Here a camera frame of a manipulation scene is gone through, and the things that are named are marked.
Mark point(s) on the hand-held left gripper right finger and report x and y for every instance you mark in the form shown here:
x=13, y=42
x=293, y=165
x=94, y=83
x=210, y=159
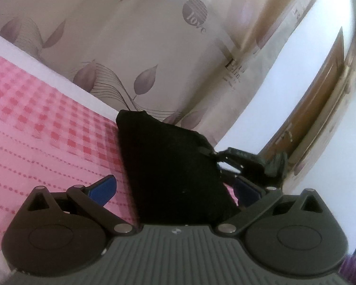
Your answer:
x=247, y=193

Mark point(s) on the purple cloth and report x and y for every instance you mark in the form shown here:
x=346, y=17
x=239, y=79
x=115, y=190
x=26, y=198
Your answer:
x=354, y=268

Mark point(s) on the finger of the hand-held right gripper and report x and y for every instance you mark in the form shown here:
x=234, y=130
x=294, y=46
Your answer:
x=250, y=174
x=240, y=153

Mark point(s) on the pink checked blanket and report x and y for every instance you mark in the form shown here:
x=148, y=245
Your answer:
x=47, y=124

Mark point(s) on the brown wooden door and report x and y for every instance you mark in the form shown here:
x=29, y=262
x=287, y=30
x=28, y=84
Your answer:
x=314, y=95

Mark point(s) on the small black garment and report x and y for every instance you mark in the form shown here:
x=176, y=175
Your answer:
x=172, y=169

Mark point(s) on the leaf print curtain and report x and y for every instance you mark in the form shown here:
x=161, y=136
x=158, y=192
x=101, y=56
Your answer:
x=136, y=35

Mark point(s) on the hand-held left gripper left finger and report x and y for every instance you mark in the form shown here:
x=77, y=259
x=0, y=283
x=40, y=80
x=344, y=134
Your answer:
x=103, y=188

